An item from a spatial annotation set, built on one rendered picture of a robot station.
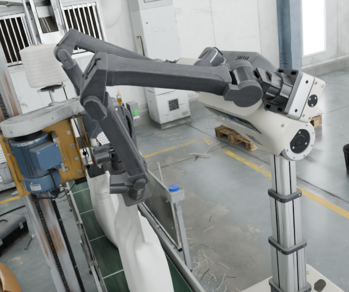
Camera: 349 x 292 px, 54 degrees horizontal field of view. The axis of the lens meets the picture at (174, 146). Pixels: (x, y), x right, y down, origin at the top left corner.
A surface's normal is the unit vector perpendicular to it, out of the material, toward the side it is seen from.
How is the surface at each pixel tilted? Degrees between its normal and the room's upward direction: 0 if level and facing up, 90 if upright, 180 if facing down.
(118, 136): 121
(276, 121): 90
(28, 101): 91
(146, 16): 90
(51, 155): 90
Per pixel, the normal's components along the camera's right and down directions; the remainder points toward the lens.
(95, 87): 0.14, 0.77
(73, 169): 0.40, 0.26
